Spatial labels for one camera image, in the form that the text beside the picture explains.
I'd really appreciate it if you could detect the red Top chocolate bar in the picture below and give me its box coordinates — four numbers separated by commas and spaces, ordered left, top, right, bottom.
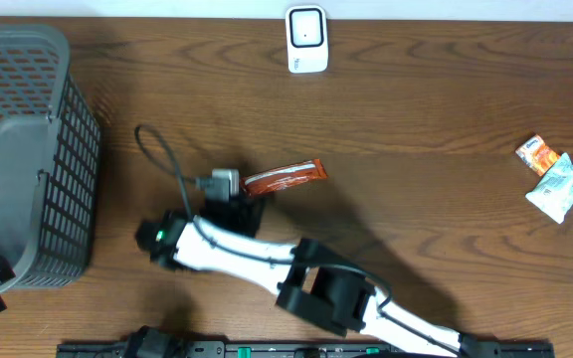
240, 159, 327, 197

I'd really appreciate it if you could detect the orange tissue packet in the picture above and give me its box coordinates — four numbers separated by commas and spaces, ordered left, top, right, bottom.
515, 134, 560, 176

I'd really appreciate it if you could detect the teal wet wipes pack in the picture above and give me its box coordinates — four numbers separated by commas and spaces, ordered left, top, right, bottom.
525, 153, 573, 224

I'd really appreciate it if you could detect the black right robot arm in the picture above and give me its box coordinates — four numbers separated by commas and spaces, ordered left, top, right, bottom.
135, 195, 469, 357

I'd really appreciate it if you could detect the white barcode scanner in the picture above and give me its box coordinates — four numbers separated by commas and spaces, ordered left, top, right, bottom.
286, 5, 329, 74

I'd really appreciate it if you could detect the grey plastic basket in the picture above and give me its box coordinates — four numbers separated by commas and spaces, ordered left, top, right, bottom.
0, 25, 101, 292

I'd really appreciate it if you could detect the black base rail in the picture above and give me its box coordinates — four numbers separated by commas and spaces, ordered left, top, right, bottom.
56, 341, 555, 358

